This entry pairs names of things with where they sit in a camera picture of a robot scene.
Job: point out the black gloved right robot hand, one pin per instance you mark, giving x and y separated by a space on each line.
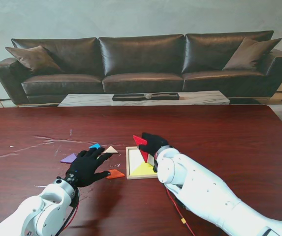
155 143

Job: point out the dark brown leather sofa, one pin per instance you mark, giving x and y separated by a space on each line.
143 61

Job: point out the purple medium tangram triangle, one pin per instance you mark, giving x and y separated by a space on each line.
68 159

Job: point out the long black decorative tray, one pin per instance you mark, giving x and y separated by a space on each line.
131 97

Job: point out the wooden square puzzle tray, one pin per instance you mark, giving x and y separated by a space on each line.
134 157

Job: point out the yellow large tangram triangle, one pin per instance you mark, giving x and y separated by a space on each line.
143 170

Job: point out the glass ball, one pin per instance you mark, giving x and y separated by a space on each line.
147 96

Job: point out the natural wood small tangram triangle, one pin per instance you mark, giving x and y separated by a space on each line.
111 150

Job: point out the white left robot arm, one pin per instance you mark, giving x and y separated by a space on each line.
42 209

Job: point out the blue small tangram triangle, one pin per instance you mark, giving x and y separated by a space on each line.
96 146

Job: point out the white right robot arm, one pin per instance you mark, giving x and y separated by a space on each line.
204 191

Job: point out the red large tangram triangle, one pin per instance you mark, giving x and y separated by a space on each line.
139 141

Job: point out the orange tangram parallelogram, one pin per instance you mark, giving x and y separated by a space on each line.
117 174

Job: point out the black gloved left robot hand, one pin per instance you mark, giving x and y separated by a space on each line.
85 168

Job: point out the brown sofa cushion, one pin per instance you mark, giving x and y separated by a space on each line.
251 55
35 60

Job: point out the marble coffee table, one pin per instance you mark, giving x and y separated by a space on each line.
86 99

